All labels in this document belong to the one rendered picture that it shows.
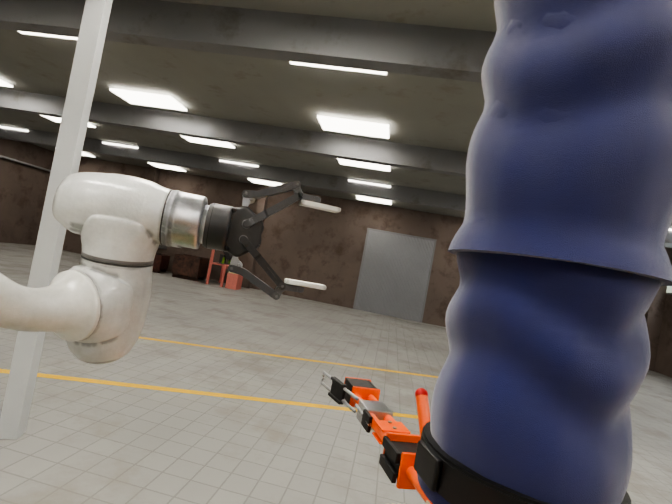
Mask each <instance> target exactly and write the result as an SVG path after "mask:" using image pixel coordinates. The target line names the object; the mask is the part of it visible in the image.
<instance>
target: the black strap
mask: <svg viewBox="0 0 672 504"><path fill-rule="evenodd" d="M414 469H415V471H416V472H417V473H418V475H419V476H420V477H421V478H422V480H423V481H424V482H425V484H426V485H427V486H428V488H429V489H430V490H431V491H433V492H437V493H438V494H440V495H441V496H442V497H443V498H444V499H445V500H446V501H448V502H449V503H450V504H550V503H547V502H543V501H540V500H537V499H534V498H532V497H530V496H527V495H525V494H522V493H520V492H517V491H515V490H512V489H510V488H508V487H505V486H503V485H500V484H498V483H496V482H494V481H491V480H489V479H487V478H485V477H483V476H482V475H480V474H478V473H476V472H475V471H473V470H471V469H470V468H468V467H467V466H465V465H464V464H462V463H460V462H459V461H457V460H456V459H454V458H452V457H451V456H449V455H448V454H447V453H446V452H445V451H444V450H442V449H441V448H440V446H439V445H438V443H437V442H436V441H435V439H434V438H433V437H432V434H431V428H430V421H429V422H428V423H426V424H425V425H424V426H423V429H422V433H421V439H420V440H419V441H418V445H417V450H416V456H415V462H414ZM621 504H631V498H630V496H629V494H628V492H627V491H626V493H625V496H624V498H623V501H622V502H621Z"/></svg>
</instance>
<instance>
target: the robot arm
mask: <svg viewBox="0 0 672 504"><path fill-rule="evenodd" d="M289 191H293V192H294V195H292V196H290V197H288V198H286V199H284V200H283V201H281V202H279V203H277V204H275V205H273V206H272V207H270V208H268V209H266V210H264V211H262V212H260V213H258V214H255V213H254V212H253V211H252V210H251V209H250V208H249V207H248V206H249V204H252V203H254V202H255V199H262V198H266V197H270V196H274V195H278V194H282V193H285V192H289ZM242 197H243V200H242V206H241V207H232V206H227V205H222V204H217V203H212V204H210V205H208V200H207V198H206V197H205V196H200V195H195V194H190V193H186V192H181V191H179V190H172V189H168V188H165V187H162V186H160V185H159V184H157V183H155V182H152V181H149V180H146V179H142V178H138V177H134V176H129V175H122V174H114V173H96V172H80V173H73V174H70V175H68V176H66V177H65V178H64V179H63V180H62V181H61V183H60V184H59V186H58V188H57V190H56V192H55V195H54V198H53V203H52V213H53V215H54V217H55V219H56V220H57V221H58V222H59V223H60V224H61V225H63V226H64V227H65V228H66V229H68V230H69V231H70V232H73V233H75V234H80V235H81V243H82V251H81V258H80V262H79V265H77V266H73V267H72V268H71V269H70V270H68V271H63V272H61V273H59V274H58V275H56V276H55V277H54V278H53V279H52V281H51V282H50V284H49V286H46V287H42V288H30V287H25V286H22V285H20V284H17V283H16V282H14V281H12V280H10V279H9V278H7V277H6V276H4V275H3V274H2V273H0V328H5V329H9V330H17V331H27V332H55V334H56V335H58V336H59V337H60V338H62V339H63V340H66V343H67V346H68V348H69V349H70V351H71V352H72V353H73V355H74V356H75V357H76V358H77V359H79V360H81V361H84V362H85V363H88V364H96V365H100V364H108V363H112V362H115V361H117V360H119V359H120V358H122V357H123V356H125V355H127V354H128V353H129V352H130V351H131V349H132V348H133V347H134V345H135V343H136V342H137V340H138V338H139V336H140V334H141V331H142V329H143V326H144V323H145V319H146V315H147V311H148V307H149V302H150V297H151V290H152V271H153V263H154V258H155V255H156V252H157V249H158V247H159V245H165V246H168V247H170V246H171V247H177V248H182V247H183V248H184V247H186V248H192V249H194V250H195V249H198V248H199V246H200V243H201V244H202V246H203V247H204V248H207V249H213V250H219V251H224V252H229V253H231V254H232V255H233V256H232V259H231V262H230V265H229V266H228V271H229V272H232V273H236V274H239V275H241V276H243V277H244V278H245V279H247V280H248V281H250V282H251V283H252V284H254V285H255V286H257V287H258V288H259V289H261V290H262V291H263V292H265V293H266V294H268V295H269V296H270V297H272V298H273V299H275V300H278V299H279V298H280V296H281V294H282V292H283V291H293V292H299V293H302V292H304V288H305V287H309V288H315V289H321V290H326V288H327V287H326V286H325V285H323V284H317V283H312V282H306V281H300V280H294V279H288V278H285V279H284V282H283V281H282V280H281V279H280V277H279V276H278V275H277V274H276V272H275V271H274V270H273V269H272V268H271V266H270V265H269V264H268V263H267V262H266V260H265V259H264V258H263V257H262V256H261V254H260V253H259V252H258V251H257V248H258V247H259V246H260V245H261V234H262V232H263V229H264V225H263V222H262V220H264V219H266V218H268V217H269V216H271V215H273V214H275V213H277V212H279V211H280V210H282V209H284V208H286V207H288V206H290V205H291V204H293V203H295V202H297V201H299V204H298V205H300V206H304V207H309V208H314V209H318V210H323V211H328V212H332V213H338V212H341V208H339V207H335V206H330V205H326V204H321V203H320V201H321V198H320V197H318V196H313V195H309V194H305V193H303V192H302V190H301V183H300V181H294V182H290V183H286V184H282V185H278V186H274V187H270V188H266V189H262V190H258V191H254V190H243V192H242ZM247 253H250V254H251V255H252V256H253V258H254V259H255V260H256V261H257V262H258V264H259V265H260V266H261V267H262V268H263V270H264V271H265V272H266V273H267V274H268V276H269V277H270V278H271V279H272V280H273V282H274V283H275V284H276V285H277V286H276V288H275V290H274V289H273V288H271V287H270V286H269V285H267V284H266V283H265V282H263V281H262V280H260V279H259V278H258V277H256V276H255V275H254V274H252V273H251V272H249V271H248V270H247V269H245V268H243V264H242V262H240V261H239V259H238V257H240V256H242V255H244V254H247Z"/></svg>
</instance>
